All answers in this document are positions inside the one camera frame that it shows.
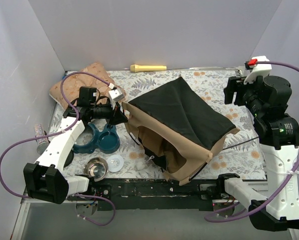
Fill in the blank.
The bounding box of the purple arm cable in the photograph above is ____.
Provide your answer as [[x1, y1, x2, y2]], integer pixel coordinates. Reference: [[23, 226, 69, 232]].
[[0, 71, 116, 227], [204, 61, 299, 223]]

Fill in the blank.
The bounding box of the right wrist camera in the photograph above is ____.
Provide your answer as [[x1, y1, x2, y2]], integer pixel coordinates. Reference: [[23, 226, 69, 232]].
[[243, 55, 272, 85]]

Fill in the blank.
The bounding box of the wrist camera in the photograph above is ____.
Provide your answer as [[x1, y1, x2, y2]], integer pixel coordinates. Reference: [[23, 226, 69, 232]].
[[108, 83, 124, 106], [243, 55, 272, 85]]

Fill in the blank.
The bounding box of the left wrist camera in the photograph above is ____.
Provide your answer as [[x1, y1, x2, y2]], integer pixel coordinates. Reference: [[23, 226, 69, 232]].
[[108, 83, 124, 106]]

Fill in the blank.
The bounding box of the peach patterned pillow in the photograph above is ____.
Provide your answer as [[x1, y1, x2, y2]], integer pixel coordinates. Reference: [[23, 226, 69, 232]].
[[49, 62, 115, 110]]

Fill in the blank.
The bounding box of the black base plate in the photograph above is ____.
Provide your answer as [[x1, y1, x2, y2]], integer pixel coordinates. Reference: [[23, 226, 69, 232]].
[[84, 178, 237, 211]]

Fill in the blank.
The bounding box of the aluminium frame rail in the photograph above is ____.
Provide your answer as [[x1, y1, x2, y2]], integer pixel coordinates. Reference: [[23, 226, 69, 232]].
[[11, 179, 299, 240]]

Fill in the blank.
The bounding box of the stainless steel bowl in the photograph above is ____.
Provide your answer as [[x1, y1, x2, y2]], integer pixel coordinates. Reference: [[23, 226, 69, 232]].
[[83, 157, 108, 182]]

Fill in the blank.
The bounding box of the black microphone stand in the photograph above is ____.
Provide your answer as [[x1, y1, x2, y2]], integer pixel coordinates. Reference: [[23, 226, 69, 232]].
[[64, 150, 74, 168]]

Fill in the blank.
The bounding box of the clear plastic lid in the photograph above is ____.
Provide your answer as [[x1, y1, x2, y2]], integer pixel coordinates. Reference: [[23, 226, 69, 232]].
[[106, 154, 124, 173]]

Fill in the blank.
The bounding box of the teal double pet feeder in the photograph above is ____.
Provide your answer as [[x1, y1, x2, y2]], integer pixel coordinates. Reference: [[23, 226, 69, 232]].
[[72, 123, 121, 154]]

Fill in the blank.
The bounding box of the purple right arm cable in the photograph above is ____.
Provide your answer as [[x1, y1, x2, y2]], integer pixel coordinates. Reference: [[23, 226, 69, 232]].
[[204, 61, 299, 223]]

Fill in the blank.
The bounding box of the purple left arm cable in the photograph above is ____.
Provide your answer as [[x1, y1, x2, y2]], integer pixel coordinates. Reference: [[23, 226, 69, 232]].
[[0, 71, 116, 227]]

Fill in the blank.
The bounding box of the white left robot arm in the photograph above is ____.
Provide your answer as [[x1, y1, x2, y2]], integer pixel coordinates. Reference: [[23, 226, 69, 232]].
[[23, 86, 128, 204]]

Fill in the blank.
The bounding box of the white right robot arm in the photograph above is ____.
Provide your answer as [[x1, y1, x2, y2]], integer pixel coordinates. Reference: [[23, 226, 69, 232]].
[[215, 75, 299, 232]]

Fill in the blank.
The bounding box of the floral table mat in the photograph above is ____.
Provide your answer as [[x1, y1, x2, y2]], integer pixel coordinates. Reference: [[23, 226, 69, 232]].
[[48, 70, 266, 181]]

